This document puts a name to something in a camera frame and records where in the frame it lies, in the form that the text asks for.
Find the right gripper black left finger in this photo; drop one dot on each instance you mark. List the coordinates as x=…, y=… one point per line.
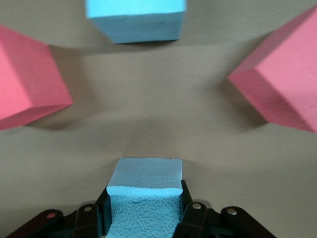
x=81, y=225

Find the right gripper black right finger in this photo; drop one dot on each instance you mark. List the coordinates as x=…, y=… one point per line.
x=210, y=225

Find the light blue foam block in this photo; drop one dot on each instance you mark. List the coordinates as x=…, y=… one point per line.
x=138, y=22
x=146, y=198

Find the red foam block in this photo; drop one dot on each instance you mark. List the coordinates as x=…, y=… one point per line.
x=280, y=74
x=27, y=79

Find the brown table cover sheet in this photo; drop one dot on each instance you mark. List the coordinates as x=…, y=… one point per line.
x=158, y=99

